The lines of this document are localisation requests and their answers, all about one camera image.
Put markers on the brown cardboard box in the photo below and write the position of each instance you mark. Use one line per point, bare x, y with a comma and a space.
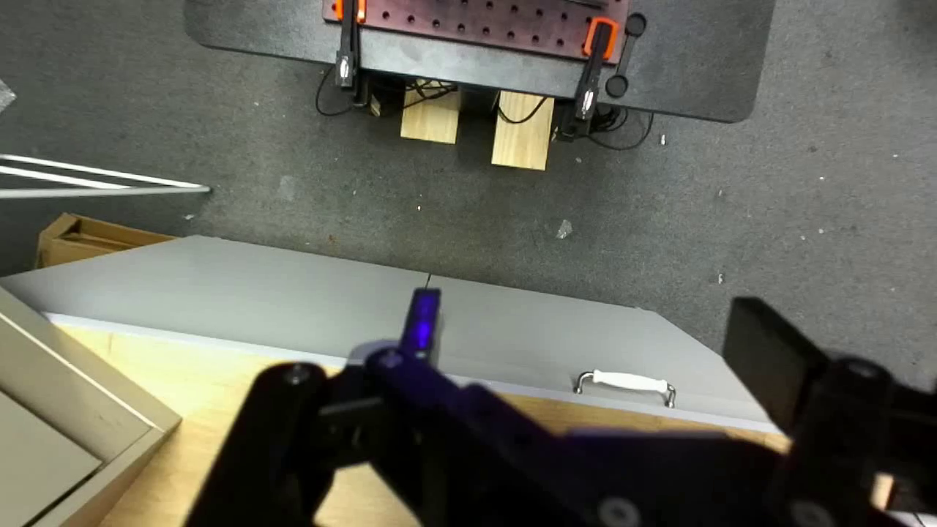
76, 237

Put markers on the red perforated robot base plate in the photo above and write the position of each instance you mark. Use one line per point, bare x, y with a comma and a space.
545, 26

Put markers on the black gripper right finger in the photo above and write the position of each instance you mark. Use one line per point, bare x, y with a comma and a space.
846, 423

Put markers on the left wooden block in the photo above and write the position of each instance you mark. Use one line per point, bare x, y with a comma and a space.
430, 114

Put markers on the silver metal rod stand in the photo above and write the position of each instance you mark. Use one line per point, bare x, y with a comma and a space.
25, 177

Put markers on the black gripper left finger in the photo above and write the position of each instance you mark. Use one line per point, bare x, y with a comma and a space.
461, 455

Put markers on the wooden block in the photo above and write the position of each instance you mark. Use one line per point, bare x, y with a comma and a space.
523, 130
430, 114

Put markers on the right orange black clamp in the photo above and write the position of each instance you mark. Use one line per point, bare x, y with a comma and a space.
599, 47

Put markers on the grey cabinet left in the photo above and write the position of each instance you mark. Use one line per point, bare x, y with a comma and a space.
73, 430

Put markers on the white drawer handle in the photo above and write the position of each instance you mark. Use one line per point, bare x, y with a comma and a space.
624, 382

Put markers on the right wooden block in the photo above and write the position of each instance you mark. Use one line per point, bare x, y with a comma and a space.
523, 130

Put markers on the orange black clamp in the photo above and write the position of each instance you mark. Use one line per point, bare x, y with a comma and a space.
348, 14
599, 47

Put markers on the grey open top drawer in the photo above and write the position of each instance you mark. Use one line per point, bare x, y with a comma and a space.
193, 319

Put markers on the left orange black clamp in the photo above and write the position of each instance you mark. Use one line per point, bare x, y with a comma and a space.
348, 14

